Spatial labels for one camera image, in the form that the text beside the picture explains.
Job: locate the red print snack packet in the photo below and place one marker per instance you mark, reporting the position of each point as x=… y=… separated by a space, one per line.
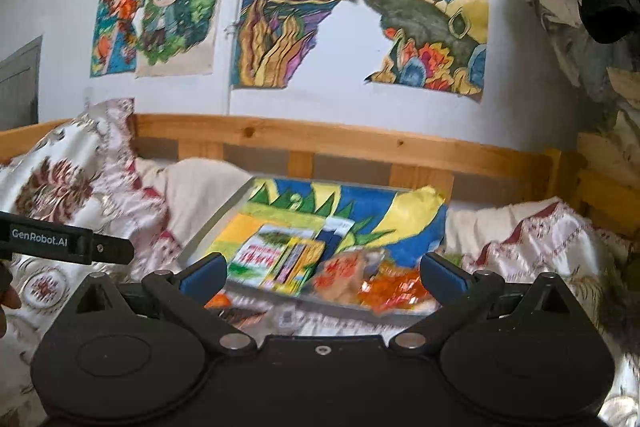
x=340 y=277

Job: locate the cartoon child wall poster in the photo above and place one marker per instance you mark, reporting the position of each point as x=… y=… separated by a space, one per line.
x=175 y=7

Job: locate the dark fuzzy cloth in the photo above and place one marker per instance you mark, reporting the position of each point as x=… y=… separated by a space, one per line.
x=617 y=317

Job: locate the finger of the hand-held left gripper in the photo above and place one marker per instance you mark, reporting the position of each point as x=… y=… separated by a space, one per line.
x=115 y=249

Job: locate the yellow snack packet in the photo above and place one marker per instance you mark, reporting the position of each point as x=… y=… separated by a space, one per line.
x=300 y=264

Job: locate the white red snack packet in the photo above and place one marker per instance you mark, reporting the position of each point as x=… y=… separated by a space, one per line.
x=260 y=257

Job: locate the grey door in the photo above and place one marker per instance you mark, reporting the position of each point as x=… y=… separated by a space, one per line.
x=20 y=92

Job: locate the red-haired figure wall poster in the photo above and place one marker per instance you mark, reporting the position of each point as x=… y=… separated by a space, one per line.
x=112 y=32

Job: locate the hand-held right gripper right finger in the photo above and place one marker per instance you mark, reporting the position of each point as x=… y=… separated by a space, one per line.
x=442 y=277

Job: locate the tangerine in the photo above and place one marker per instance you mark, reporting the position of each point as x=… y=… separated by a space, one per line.
x=217 y=302

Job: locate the swirl seaweed wall poster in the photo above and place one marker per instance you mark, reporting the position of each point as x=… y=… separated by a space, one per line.
x=280 y=32

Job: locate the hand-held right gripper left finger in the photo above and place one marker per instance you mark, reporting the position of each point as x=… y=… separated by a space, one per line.
x=205 y=276

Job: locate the floral satin blanket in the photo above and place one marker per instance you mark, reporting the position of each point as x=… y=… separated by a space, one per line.
x=75 y=187

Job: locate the orange snack packet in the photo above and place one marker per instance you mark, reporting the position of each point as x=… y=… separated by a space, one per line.
x=395 y=289

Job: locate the blue white snack packet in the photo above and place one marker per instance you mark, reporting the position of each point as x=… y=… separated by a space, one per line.
x=330 y=239

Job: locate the patterned hanging cloth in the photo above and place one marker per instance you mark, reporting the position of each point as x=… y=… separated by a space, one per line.
x=575 y=52

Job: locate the wooden bed rail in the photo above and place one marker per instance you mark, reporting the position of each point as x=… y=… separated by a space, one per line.
x=350 y=142

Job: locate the grey metal box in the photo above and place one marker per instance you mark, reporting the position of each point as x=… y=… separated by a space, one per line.
x=215 y=222

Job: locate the person's left hand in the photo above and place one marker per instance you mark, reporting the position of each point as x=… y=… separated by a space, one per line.
x=11 y=301

